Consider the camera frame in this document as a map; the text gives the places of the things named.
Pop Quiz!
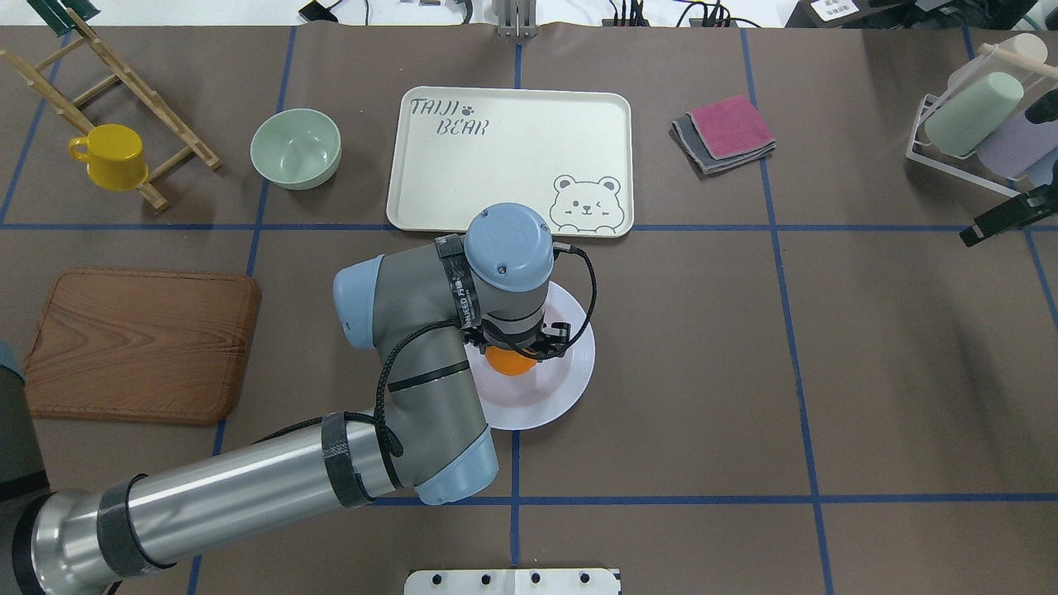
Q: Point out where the orange fruit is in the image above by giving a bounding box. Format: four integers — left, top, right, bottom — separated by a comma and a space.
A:
484, 346, 537, 377

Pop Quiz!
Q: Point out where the dark green mug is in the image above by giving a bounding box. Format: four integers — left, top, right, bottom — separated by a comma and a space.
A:
26, 0, 101, 37

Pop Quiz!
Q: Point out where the wooden drying rack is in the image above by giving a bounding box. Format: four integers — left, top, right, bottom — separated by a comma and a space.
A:
0, 7, 222, 211

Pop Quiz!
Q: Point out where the yellow mug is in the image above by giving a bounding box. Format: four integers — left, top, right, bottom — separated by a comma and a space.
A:
68, 124, 149, 192

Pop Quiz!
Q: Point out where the purple cup on rack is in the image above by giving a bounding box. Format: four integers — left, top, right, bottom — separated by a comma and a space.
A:
975, 89, 1057, 179

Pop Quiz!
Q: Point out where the green bowl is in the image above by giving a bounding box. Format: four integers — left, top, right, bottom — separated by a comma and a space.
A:
249, 108, 341, 191

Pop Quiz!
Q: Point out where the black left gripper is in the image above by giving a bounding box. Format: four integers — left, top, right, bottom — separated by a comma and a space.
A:
461, 312, 572, 362

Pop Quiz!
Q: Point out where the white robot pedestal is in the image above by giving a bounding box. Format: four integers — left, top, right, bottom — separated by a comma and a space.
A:
403, 567, 622, 594

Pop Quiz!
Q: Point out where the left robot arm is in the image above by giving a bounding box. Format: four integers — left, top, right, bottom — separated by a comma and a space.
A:
2, 202, 584, 594

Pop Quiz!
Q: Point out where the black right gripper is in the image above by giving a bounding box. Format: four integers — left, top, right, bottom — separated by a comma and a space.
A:
959, 183, 1057, 247

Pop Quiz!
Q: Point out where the cream bear tray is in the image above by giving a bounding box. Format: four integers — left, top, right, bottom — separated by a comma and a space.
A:
386, 86, 635, 238

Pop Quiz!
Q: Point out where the green cup on rack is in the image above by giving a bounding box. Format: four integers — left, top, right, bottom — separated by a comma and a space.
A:
923, 72, 1024, 157

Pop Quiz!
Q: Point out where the aluminium frame post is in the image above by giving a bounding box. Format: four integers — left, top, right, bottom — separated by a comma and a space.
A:
493, 0, 539, 39

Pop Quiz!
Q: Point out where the brown wooden tray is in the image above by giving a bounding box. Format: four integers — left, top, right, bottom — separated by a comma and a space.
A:
24, 268, 261, 426

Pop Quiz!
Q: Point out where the white plate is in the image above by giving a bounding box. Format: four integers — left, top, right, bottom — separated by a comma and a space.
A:
466, 326, 596, 431

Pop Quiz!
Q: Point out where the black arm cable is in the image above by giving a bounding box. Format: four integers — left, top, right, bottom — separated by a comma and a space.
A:
248, 240, 598, 464

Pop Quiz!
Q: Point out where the small black device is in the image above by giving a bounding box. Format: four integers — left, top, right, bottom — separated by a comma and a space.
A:
298, 0, 341, 23

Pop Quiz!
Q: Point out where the white cup rack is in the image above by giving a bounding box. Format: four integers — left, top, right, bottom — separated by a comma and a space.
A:
904, 33, 1056, 197

